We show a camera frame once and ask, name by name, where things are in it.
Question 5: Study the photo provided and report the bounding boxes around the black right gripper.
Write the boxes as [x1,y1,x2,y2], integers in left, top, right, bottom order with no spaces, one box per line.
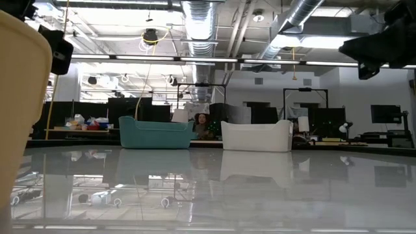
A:
[338,0,416,70]

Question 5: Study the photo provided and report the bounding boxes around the black monitor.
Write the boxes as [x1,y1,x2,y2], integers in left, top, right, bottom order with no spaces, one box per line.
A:
[370,104,402,125]

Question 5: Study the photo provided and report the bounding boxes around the white desk lamp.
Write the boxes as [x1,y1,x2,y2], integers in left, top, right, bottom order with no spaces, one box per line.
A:
[338,121,354,144]

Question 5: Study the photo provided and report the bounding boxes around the yellow plastic bin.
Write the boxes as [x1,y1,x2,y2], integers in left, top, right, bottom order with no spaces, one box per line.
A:
[0,9,53,234]

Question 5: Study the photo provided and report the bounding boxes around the black round ceiling device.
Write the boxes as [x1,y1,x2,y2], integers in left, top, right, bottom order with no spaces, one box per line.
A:
[142,28,159,46]

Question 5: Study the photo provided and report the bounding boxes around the wooden shelf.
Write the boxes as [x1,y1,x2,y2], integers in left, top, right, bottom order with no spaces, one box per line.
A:
[44,128,114,135]

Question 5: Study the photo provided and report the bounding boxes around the white plastic bin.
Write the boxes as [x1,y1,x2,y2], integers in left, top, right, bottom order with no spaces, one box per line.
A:
[220,119,294,153]

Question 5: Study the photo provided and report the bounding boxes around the black cabinet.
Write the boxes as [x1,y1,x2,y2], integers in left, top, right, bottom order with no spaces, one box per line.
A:
[107,96,153,123]

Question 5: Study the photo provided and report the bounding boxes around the person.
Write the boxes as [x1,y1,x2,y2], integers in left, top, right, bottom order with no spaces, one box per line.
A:
[194,112,217,141]

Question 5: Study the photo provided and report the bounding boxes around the teal plastic bin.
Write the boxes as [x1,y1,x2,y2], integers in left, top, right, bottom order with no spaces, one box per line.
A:
[118,116,194,150]

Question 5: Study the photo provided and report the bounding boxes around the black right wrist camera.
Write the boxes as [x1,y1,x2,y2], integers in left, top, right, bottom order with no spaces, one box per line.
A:
[358,61,382,81]

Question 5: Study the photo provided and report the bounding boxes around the black metal frame stand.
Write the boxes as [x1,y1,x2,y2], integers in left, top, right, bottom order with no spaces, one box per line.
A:
[282,86,329,121]

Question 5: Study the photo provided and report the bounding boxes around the silver ventilation duct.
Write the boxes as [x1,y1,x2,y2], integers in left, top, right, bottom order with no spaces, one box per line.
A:
[259,0,326,66]
[181,0,218,102]

